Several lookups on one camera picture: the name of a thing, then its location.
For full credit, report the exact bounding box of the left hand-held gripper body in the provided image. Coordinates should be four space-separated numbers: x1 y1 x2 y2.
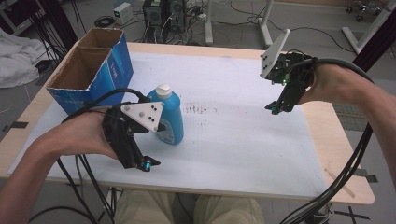
102 101 167 157

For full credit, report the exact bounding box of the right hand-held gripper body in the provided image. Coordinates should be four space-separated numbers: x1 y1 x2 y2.
260 28 317 94

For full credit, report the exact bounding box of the blue bottle with white cap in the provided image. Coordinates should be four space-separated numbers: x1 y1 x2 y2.
146 83 185 146

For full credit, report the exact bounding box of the blue cardboard box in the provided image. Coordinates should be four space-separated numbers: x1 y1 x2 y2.
46 27 134 116

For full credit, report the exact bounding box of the person's right hand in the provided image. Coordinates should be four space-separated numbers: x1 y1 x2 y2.
297 63 362 105

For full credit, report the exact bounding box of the person's left hand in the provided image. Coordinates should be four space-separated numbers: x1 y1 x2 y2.
40 111 120 160

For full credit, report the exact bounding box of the person's left leg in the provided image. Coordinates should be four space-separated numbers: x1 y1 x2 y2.
113 189 179 224

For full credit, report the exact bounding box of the person's leg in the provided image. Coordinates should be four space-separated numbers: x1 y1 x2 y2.
113 189 179 224
192 193 266 224

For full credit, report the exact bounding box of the white metal stand leg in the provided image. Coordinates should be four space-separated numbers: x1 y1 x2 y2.
257 0 276 49
204 0 217 45
341 0 396 54

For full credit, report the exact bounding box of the white table mat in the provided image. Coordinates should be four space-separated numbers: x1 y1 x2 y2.
7 50 329 200

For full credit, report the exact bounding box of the person's right leg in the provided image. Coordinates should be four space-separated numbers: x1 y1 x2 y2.
192 193 266 224

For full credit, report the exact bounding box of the wheeled cart base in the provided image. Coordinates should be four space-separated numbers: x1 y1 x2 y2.
345 0 385 22

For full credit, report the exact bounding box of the black computer tower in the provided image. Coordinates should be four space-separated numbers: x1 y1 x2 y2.
142 0 189 44

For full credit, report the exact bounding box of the white power supply box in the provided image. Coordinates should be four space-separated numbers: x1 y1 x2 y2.
112 2 134 26

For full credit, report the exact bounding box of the black tape strip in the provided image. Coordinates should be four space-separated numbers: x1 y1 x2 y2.
354 168 379 184
2 120 30 133

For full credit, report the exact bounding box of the black metal stand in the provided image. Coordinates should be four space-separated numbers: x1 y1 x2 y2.
29 0 79 64

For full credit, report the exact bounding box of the black tape cross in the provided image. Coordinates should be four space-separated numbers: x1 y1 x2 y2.
333 205 371 224

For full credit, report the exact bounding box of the white crumpled cloth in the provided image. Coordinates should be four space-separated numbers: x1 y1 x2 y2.
0 27 49 89

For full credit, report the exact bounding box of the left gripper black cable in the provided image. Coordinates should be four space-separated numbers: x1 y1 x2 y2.
55 88 153 224

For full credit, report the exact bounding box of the right gripper grey cable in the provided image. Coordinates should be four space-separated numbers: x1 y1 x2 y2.
279 56 375 224

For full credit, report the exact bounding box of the coiled black cable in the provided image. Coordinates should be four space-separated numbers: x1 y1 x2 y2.
93 15 116 29

